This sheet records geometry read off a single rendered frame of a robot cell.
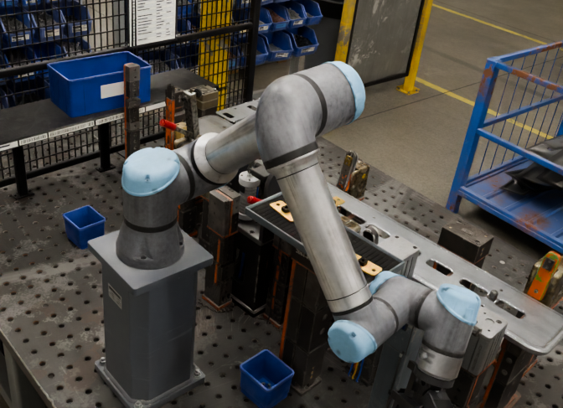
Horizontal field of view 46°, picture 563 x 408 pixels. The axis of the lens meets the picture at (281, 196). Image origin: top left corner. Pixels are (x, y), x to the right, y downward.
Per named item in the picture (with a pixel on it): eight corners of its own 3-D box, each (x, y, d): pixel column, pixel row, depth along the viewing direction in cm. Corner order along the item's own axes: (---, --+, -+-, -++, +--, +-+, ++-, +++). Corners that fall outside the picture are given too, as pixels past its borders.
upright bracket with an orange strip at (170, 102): (172, 220, 230) (175, 86, 204) (168, 221, 230) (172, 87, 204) (167, 216, 232) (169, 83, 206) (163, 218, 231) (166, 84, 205)
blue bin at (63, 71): (152, 100, 234) (152, 65, 227) (70, 118, 215) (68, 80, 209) (128, 84, 244) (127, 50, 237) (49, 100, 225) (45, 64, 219)
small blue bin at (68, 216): (107, 241, 216) (106, 219, 211) (80, 252, 210) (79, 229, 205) (90, 226, 222) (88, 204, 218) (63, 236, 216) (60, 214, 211)
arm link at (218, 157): (147, 162, 149) (303, 62, 109) (197, 143, 159) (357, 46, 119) (170, 210, 150) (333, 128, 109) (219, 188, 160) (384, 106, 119)
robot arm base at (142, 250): (138, 278, 140) (138, 240, 135) (103, 243, 149) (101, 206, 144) (197, 255, 149) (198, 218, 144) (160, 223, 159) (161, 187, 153)
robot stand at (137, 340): (136, 420, 158) (134, 290, 137) (93, 367, 170) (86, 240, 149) (206, 381, 170) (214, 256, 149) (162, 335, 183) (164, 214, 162)
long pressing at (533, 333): (581, 320, 162) (582, 315, 161) (539, 363, 147) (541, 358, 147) (214, 115, 239) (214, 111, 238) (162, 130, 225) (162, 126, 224)
